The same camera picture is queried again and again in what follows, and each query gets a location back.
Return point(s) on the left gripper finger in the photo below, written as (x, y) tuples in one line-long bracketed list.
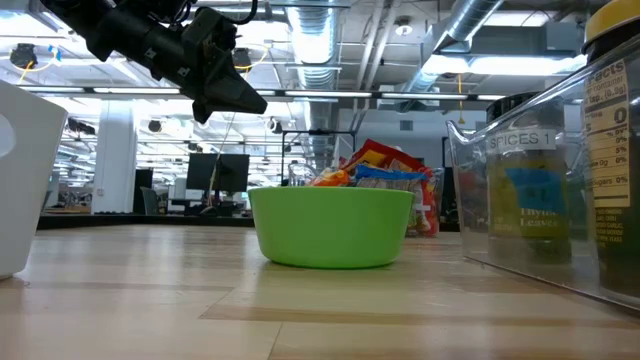
[(230, 87), (202, 111)]

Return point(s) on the blue soy sauce ramen pack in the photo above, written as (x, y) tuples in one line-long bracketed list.
[(390, 175)]

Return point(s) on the red beef ramen pack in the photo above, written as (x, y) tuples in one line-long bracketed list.
[(427, 205)]

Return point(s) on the yellow lid jar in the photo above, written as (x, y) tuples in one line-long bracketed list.
[(617, 150)]

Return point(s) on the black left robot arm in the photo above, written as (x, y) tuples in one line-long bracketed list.
[(100, 25)]

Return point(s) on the black desk monitor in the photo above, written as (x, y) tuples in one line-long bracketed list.
[(230, 172)]

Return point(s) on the white building column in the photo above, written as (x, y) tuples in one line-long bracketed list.
[(115, 160)]

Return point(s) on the small clear plastic bin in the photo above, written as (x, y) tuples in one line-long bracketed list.
[(300, 175)]

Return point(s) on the green plastic bowl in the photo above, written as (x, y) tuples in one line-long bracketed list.
[(330, 225)]

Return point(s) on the large clear plastic bin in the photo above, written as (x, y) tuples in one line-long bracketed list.
[(470, 200)]

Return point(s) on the ceiling light rail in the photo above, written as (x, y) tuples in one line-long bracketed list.
[(325, 93)]

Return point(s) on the silver spiral air duct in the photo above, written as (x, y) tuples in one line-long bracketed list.
[(315, 40), (465, 20)]

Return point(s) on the black aluminium table frame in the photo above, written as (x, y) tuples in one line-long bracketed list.
[(145, 221)]

